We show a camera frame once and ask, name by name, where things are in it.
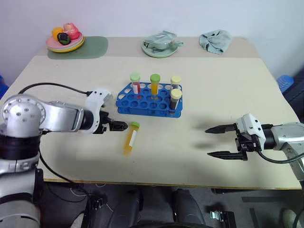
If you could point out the orange tube with green cap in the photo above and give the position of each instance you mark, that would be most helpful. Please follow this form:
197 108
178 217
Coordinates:
154 86

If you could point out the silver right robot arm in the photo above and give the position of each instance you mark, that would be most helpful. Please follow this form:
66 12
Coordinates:
288 135

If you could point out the pale green stacked plate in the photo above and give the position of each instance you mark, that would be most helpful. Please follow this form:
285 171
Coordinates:
76 46

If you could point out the clear tube with yellow cap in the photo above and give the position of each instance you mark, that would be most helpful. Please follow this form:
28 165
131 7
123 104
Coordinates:
175 82

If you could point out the orange toy fruit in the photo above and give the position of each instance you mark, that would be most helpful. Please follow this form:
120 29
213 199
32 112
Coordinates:
57 32

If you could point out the blue crate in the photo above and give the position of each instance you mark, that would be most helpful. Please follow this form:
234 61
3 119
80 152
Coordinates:
3 86

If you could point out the yellow labelled tube, green cap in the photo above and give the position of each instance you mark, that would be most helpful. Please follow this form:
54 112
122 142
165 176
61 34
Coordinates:
130 139

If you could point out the pink toy peach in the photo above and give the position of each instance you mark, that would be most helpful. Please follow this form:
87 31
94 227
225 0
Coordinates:
71 30

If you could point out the pink plate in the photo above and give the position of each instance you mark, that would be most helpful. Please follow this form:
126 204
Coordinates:
53 44

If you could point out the crumpled pale green cloth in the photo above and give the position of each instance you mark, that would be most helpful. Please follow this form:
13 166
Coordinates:
215 41

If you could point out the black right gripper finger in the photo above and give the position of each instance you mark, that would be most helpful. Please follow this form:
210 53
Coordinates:
221 129
228 155

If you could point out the metal latch bracket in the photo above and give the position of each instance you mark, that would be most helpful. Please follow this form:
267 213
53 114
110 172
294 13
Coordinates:
221 216

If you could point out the yellow plate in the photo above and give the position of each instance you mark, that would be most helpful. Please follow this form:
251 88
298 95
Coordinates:
72 49

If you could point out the dark tube with yellow cap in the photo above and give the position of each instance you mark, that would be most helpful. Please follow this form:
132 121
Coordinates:
175 99

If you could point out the black bag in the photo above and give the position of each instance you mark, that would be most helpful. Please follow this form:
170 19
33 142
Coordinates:
295 95

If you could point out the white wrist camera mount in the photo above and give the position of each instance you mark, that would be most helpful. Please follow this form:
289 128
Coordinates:
249 126
96 97

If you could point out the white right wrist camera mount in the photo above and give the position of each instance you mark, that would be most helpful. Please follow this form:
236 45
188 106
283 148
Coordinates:
249 126

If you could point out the red tube with green cap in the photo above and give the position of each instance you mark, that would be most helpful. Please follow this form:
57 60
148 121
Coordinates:
135 86

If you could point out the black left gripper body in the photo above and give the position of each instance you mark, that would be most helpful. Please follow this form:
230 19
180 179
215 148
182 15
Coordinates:
104 118

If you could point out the blue ribbed container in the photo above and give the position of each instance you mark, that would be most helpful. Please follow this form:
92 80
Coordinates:
284 82

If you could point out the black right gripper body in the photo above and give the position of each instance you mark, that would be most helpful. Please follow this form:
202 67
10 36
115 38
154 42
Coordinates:
250 143

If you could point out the dark rounded shape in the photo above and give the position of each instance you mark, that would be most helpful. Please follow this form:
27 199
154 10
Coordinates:
124 209
186 209

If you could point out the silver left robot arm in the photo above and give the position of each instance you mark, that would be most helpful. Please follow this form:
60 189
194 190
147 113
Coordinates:
57 116

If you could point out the dark toy fruit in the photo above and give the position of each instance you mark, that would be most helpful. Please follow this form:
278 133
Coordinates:
63 38

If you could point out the green placemat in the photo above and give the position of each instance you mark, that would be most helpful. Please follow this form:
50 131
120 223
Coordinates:
95 48

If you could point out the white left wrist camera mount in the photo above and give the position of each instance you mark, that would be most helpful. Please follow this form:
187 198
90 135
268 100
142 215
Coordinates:
96 97

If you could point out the blue test tube rack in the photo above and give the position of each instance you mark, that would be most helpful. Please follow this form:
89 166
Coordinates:
142 105

